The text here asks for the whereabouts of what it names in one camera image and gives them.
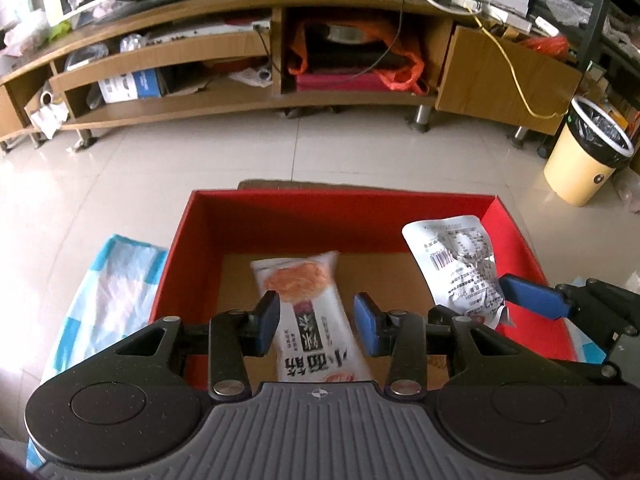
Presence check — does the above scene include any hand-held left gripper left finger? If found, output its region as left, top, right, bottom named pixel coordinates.
left=115, top=291, right=282, bottom=403

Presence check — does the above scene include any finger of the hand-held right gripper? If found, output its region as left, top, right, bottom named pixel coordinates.
left=547, top=357, right=633, bottom=387
left=500, top=274, right=640, bottom=359

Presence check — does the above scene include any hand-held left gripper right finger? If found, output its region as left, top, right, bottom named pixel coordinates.
left=353, top=292, right=521, bottom=397

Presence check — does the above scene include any white snack packet orange print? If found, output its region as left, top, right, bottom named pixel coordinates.
left=250, top=251, right=373, bottom=385

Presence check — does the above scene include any silver snack packet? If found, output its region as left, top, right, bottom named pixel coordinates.
left=401, top=215, right=516, bottom=331

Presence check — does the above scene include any red cardboard box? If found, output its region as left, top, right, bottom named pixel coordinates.
left=148, top=189, right=582, bottom=393

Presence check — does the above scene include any yellow trash bin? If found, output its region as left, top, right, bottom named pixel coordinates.
left=543, top=95, right=636, bottom=207

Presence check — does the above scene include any blue white checkered cloth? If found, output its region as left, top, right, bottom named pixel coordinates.
left=52, top=233, right=616, bottom=381

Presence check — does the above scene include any red flat box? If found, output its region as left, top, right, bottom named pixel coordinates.
left=295, top=72, right=396, bottom=93

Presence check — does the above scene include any orange plastic bag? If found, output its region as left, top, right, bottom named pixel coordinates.
left=287, top=17, right=431, bottom=96

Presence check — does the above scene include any red plastic bag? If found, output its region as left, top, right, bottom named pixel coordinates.
left=527, top=35, right=571, bottom=58

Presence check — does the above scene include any white blue printed box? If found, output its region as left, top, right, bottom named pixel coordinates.
left=97, top=69, right=166, bottom=105

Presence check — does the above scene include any wooden TV stand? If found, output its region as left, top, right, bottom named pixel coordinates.
left=0, top=0, right=586, bottom=153

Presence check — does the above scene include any white power strip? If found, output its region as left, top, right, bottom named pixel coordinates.
left=482, top=4, right=533, bottom=32

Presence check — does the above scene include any steel pot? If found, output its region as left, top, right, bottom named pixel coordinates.
left=325, top=25, right=386, bottom=43

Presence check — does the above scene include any white set-top box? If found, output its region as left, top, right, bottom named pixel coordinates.
left=150, top=22, right=271, bottom=43

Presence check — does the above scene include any black metal rack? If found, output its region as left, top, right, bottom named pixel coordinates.
left=525, top=0, right=640, bottom=126

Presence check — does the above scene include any yellow cable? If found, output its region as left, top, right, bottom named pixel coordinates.
left=470, top=12, right=573, bottom=120

